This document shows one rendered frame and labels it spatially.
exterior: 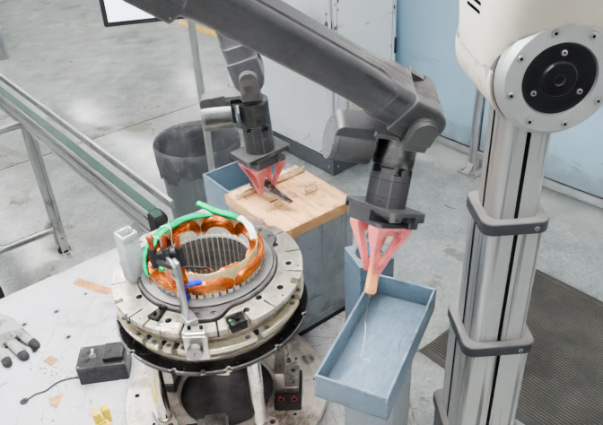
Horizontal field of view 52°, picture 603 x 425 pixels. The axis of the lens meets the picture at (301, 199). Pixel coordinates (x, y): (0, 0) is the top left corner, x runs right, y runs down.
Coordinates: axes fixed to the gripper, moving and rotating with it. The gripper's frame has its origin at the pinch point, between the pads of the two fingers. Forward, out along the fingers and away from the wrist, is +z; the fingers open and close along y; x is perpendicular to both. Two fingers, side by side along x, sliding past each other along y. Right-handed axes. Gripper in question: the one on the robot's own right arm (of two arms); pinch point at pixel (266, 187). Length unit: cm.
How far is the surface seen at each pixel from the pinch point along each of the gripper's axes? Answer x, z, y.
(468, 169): -92, 114, -190
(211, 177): -18.5, 3.7, 2.4
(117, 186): -81, 32, 4
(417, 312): 40.6, 7.6, -0.4
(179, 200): -127, 75, -34
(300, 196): 3.7, 3.2, -5.6
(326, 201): 8.7, 3.4, -8.3
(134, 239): 10.1, -9.3, 32.1
